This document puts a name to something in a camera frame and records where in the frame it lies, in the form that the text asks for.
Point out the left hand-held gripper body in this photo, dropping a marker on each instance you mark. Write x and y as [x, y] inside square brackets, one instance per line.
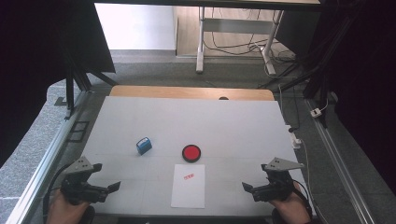
[79, 186]

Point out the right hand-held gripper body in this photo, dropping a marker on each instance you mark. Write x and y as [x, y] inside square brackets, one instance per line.
[275, 191]

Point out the blue stamp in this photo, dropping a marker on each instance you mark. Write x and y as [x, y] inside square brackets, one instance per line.
[144, 145]

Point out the round red ink pad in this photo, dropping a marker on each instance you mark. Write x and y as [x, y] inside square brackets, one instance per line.
[191, 153]

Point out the person's right hand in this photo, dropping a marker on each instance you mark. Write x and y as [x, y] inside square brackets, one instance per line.
[291, 211]

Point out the person's left hand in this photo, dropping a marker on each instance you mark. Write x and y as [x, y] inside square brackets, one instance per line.
[63, 213]

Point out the white paper sheet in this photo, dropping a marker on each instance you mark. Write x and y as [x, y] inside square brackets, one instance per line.
[188, 193]

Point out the white plug adapter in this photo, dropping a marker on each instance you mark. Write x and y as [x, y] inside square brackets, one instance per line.
[316, 112]

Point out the white table cover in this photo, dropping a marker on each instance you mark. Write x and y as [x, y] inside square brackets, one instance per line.
[193, 124]

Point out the black metal stand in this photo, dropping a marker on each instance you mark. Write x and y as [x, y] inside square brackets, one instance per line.
[76, 74]
[317, 62]

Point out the wooden table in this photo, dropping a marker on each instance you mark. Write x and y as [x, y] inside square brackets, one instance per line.
[186, 92]

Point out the black curtain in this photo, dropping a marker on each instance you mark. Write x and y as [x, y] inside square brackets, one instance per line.
[364, 77]
[34, 62]

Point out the aluminium rail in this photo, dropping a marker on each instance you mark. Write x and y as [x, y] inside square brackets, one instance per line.
[336, 155]
[43, 168]

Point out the black floor frame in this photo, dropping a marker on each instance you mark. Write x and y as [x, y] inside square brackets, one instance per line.
[78, 131]

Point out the white metal desk frame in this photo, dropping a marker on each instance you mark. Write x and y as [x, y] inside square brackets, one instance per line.
[200, 40]

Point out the white wall panel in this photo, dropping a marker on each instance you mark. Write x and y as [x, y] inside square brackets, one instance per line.
[137, 26]

